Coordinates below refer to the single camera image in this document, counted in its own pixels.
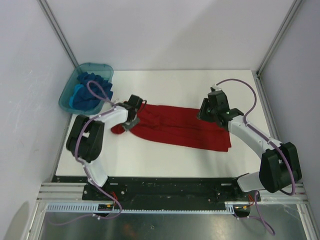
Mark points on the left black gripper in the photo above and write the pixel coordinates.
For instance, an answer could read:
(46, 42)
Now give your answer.
(127, 126)

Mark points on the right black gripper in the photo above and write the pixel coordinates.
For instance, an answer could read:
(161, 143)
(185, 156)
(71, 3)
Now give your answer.
(201, 114)

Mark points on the red t shirt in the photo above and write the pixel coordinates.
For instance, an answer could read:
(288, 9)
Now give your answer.
(180, 126)

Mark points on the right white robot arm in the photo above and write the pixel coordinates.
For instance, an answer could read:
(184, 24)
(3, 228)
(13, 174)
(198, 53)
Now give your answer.
(279, 162)

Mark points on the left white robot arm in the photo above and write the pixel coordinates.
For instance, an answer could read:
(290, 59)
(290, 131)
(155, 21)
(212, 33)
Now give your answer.
(85, 140)

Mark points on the teal plastic bin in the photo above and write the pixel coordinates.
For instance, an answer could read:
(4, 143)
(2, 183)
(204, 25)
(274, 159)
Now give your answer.
(103, 70)

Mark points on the dark blue t shirt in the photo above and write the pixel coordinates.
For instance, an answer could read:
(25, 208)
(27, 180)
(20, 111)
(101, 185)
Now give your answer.
(95, 88)

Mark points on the light blue t shirt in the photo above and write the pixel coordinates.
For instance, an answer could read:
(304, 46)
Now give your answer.
(76, 88)

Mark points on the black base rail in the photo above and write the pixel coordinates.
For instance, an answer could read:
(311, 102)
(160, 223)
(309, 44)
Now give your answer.
(164, 193)

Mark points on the right aluminium frame post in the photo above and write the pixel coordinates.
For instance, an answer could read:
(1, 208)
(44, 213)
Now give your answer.
(280, 34)

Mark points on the aluminium frame post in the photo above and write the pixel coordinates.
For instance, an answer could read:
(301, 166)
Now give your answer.
(49, 14)
(280, 34)

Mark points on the left aluminium frame post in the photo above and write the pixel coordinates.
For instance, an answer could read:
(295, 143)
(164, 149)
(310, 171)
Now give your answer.
(49, 14)

